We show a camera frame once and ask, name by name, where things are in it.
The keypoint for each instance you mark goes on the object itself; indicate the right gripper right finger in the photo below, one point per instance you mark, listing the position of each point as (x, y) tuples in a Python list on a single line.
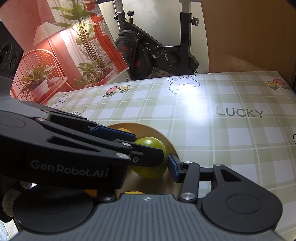
[(226, 198)]

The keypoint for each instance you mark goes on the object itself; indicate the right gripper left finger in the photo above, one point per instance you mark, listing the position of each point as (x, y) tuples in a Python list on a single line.
[(52, 211)]

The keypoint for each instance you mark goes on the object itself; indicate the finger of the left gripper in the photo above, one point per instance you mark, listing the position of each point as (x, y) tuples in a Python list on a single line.
[(82, 124), (38, 151)]

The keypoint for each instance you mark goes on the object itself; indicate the green lime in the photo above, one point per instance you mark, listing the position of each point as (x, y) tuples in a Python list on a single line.
[(152, 158)]

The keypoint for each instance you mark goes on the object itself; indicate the large yellow lemon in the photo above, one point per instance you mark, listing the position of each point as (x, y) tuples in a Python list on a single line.
[(134, 192), (124, 130)]

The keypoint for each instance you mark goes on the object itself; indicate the bright orange mandarin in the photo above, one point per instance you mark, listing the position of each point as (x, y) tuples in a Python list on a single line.
[(91, 192)]

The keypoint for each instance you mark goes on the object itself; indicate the grey gloved hand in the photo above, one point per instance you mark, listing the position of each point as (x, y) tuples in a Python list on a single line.
[(9, 192)]

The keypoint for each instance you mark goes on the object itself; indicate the printed red room backdrop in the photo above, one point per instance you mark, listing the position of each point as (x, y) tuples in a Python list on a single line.
[(66, 46)]

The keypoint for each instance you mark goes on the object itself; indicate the beige round plate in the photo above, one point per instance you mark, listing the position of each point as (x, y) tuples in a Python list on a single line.
[(121, 177)]

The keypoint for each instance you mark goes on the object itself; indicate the plaid bunny tablecloth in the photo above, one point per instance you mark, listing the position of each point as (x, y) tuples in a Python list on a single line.
[(244, 120)]

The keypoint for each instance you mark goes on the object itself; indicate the black exercise bike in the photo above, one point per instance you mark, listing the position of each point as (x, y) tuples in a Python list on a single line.
[(143, 53)]

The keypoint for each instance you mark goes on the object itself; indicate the brown wooden board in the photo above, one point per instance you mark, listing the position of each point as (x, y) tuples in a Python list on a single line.
[(251, 36)]

